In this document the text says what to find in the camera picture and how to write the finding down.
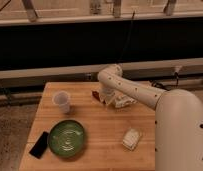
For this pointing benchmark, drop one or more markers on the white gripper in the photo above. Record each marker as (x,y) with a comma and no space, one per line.
(109,96)

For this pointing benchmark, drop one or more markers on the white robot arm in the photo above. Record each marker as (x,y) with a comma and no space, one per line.
(178,116)

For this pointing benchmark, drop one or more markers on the white sponge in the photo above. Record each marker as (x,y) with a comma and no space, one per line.
(131,139)

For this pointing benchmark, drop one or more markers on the clear plastic cup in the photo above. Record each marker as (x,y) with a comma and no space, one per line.
(62,100)

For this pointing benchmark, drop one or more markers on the green plate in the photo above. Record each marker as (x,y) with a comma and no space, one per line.
(66,139)

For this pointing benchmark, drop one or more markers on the black smartphone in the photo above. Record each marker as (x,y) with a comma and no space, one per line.
(40,146)

